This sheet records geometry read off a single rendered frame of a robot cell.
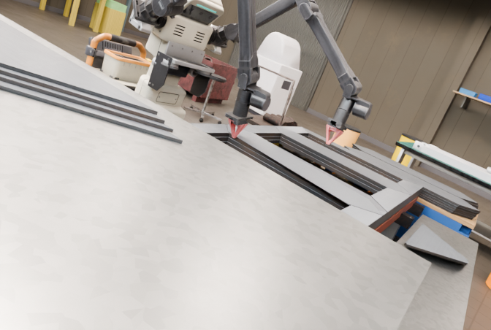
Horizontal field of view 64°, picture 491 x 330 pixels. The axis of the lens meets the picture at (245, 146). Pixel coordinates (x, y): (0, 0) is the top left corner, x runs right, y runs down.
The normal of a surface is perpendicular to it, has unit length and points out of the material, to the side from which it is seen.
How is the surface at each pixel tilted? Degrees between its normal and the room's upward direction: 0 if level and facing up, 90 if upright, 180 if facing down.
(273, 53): 90
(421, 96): 90
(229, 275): 0
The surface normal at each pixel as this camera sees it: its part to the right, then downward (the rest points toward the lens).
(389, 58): -0.62, -0.02
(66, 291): 0.35, -0.90
